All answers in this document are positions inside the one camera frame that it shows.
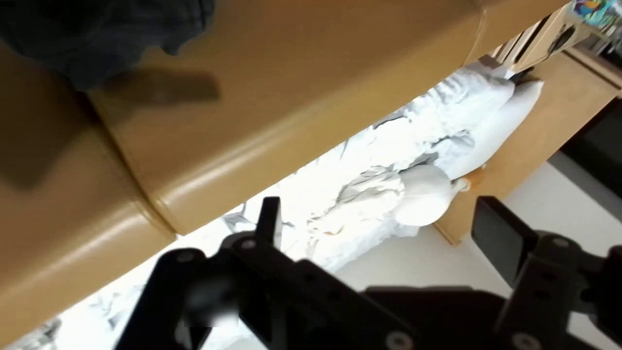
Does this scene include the round white pillow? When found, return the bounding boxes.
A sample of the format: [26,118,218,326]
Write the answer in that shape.
[393,163,457,229]

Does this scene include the flat white pillow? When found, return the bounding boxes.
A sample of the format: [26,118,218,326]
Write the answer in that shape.
[445,76,544,182]

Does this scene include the black hooded cloth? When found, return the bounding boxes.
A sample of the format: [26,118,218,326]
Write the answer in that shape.
[0,0,218,91]

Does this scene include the wooden bed frame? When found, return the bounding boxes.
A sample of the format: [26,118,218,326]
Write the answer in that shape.
[436,48,620,247]

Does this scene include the tan leather sofa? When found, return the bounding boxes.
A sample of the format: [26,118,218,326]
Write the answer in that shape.
[0,0,572,346]

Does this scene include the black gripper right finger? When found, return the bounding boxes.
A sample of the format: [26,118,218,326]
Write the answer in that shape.
[471,194,622,350]

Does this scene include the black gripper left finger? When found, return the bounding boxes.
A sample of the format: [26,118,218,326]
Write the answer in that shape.
[115,194,416,350]

